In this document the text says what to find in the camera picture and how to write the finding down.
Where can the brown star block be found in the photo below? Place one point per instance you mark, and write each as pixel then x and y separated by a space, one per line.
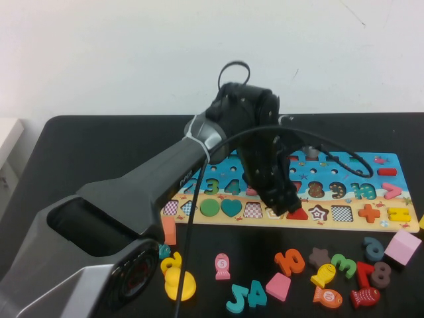
pixel 318 257

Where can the yellow cube with peg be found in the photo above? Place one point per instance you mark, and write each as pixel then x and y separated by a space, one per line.
pixel 422 222

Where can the teal digit five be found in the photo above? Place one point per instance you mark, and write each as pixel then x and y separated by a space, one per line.
pixel 240 293

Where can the white zip tie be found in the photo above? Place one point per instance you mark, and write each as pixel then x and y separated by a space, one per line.
pixel 198 144

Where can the red minus bar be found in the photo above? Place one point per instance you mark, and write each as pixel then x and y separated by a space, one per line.
pixel 387 172

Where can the green digit three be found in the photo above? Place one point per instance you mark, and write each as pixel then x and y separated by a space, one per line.
pixel 347 270

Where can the pink trapezoid block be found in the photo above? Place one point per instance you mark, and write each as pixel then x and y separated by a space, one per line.
pixel 277 286

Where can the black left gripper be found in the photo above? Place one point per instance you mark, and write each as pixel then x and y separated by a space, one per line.
pixel 261 165

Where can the orange number ten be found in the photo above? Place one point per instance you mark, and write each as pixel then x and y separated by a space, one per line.
pixel 282 262

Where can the teal digit four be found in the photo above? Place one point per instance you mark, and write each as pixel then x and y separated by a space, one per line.
pixel 257 293

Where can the colourful wooden puzzle board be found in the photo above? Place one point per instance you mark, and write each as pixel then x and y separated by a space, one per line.
pixel 364 175

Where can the teal heart block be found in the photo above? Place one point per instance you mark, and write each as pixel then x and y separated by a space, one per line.
pixel 231 207

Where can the pink fish with five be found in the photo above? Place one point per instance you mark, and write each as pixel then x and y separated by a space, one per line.
pixel 222 265

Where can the pink digit five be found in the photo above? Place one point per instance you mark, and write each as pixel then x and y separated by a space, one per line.
pixel 251 191

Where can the red wooden fish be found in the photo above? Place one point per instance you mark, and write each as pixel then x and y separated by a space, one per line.
pixel 363 296

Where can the red digit seven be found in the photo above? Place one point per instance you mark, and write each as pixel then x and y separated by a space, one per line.
pixel 362 275

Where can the blue-grey digit nine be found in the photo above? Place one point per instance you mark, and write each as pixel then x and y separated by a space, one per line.
pixel 368 242

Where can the pink greater-than sign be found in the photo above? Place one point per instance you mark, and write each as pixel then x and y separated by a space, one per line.
pixel 397 190

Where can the orange wooden cube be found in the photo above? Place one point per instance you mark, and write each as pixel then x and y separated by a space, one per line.
pixel 169 232

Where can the light pink wooden cube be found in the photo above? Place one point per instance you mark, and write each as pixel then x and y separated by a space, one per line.
pixel 401 247

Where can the yellow equals sign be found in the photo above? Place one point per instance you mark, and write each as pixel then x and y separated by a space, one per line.
pixel 398 214

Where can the red triangle block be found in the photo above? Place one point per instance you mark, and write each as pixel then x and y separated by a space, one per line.
pixel 299 215

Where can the orange plus sign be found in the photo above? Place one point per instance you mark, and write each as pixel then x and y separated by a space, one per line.
pixel 368 213

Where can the orange fish with ten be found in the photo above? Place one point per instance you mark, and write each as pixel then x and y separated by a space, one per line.
pixel 327 295

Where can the yellow wooden fish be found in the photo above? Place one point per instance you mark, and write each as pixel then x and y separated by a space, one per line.
pixel 323 273

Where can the yellow digit two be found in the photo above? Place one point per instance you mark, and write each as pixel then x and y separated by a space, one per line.
pixel 176 260

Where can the yellow toy duck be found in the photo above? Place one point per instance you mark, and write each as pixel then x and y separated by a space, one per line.
pixel 172 285

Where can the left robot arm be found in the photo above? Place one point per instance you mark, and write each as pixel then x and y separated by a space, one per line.
pixel 149 185

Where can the teal wooden fish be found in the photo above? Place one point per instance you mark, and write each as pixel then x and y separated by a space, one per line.
pixel 165 253

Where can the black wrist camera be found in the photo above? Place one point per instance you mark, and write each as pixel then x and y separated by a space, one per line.
pixel 311 151

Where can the green circle block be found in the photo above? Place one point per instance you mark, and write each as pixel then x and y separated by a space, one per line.
pixel 210 207

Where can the brown digit eight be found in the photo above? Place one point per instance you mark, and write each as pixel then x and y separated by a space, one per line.
pixel 373 277

